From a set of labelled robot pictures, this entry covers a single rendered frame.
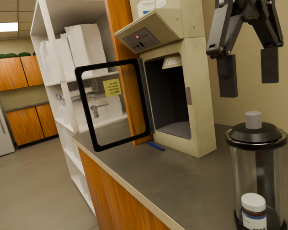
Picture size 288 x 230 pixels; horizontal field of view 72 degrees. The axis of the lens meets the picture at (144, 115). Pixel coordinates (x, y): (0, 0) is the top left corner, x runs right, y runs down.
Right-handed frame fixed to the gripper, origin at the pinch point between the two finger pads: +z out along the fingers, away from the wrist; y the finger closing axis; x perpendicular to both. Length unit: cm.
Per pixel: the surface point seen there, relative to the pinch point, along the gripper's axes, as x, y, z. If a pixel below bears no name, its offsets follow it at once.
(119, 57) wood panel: -70, -8, -14
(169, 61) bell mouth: -46, -19, -7
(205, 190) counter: -17.3, -2.3, 32.7
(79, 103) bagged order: -171, -7, 14
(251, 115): 0.5, 1.3, 5.8
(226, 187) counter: -14.0, -7.9, 32.7
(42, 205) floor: -227, 51, 128
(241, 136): 0.0, 4.0, 9.3
